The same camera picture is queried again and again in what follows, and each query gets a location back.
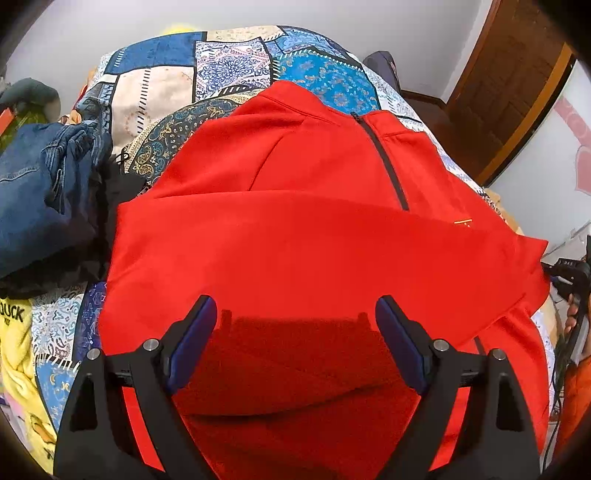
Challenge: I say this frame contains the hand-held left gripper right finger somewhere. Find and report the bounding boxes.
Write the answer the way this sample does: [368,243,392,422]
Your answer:
[375,294,542,480]

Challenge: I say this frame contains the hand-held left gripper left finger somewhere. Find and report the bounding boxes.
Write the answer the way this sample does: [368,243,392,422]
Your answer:
[53,294,219,480]

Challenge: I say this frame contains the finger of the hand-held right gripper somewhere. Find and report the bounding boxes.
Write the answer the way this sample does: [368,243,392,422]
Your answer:
[540,261,565,284]

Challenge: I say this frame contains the red zip jacket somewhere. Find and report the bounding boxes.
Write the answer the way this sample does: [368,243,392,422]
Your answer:
[98,82,551,480]

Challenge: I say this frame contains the person's right forearm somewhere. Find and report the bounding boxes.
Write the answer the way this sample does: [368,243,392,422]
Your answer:
[551,357,591,462]

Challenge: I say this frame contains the person's right hand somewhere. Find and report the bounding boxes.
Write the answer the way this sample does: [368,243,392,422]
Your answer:
[563,293,586,340]

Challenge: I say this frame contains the white panel with pink pattern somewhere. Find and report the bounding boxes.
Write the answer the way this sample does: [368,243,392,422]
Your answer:
[485,60,591,259]

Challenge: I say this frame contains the black garment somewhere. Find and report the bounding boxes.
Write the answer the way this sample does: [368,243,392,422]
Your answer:
[0,154,153,298]

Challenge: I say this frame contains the yellow printed garment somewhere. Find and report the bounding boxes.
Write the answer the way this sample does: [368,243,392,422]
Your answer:
[0,295,58,474]

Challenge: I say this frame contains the brown wooden door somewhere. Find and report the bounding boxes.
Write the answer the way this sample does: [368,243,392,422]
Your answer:
[402,0,578,186]

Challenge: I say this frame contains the blue denim jeans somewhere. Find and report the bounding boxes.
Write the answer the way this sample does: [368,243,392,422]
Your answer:
[0,122,114,280]

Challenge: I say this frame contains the patchwork printed blanket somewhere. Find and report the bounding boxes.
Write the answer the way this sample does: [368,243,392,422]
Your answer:
[28,25,555,435]

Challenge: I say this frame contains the dark grey pillow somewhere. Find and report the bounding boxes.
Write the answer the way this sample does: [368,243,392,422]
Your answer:
[362,51,402,93]

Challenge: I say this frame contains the green patterned cloth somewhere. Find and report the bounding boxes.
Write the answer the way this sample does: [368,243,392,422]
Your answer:
[0,104,47,153]

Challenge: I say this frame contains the grey-green plush pillow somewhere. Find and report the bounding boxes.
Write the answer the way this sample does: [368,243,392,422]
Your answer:
[0,78,62,121]

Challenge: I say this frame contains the black cable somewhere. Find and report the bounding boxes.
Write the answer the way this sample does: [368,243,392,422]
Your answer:
[542,309,589,467]

